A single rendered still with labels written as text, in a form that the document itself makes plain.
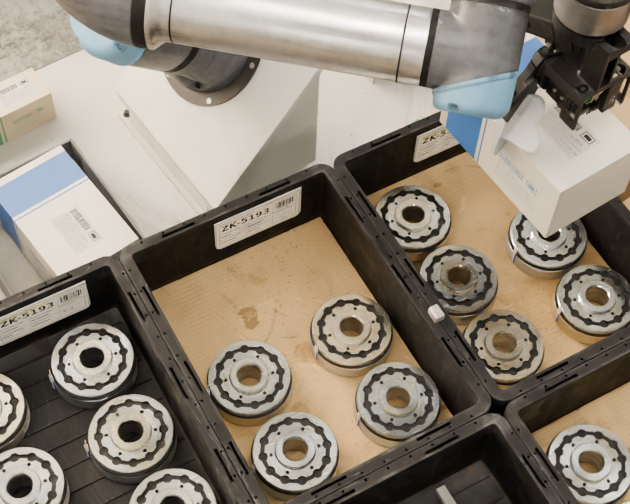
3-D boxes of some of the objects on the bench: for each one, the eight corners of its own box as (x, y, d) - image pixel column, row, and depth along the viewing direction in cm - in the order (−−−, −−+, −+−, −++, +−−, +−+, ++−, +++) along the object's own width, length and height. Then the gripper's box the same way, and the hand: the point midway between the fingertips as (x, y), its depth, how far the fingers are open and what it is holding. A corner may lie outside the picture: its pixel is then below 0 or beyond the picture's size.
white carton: (-2, 222, 182) (-14, 186, 175) (69, 181, 187) (60, 144, 179) (72, 317, 174) (63, 284, 167) (144, 272, 179) (139, 238, 171)
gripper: (547, 85, 120) (512, 203, 137) (696, 5, 126) (645, 127, 143) (491, 28, 123) (464, 150, 140) (639, -47, 130) (596, 78, 147)
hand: (540, 122), depth 143 cm, fingers closed on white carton, 13 cm apart
